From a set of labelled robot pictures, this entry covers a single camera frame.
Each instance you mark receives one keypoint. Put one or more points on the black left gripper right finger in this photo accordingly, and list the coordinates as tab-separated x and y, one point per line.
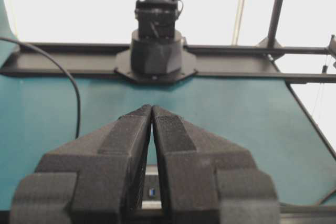
205	178

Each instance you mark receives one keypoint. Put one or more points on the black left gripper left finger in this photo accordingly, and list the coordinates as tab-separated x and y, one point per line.
93	179

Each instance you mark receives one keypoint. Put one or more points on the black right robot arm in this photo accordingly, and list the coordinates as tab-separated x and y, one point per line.
156	48

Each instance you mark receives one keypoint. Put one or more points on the black USB hub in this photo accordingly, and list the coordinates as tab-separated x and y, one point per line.
148	189

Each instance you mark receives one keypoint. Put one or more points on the black aluminium frame rail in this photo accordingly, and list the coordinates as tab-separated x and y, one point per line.
109	61

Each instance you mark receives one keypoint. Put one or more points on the black frame upright post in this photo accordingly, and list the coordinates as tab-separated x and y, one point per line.
270	40

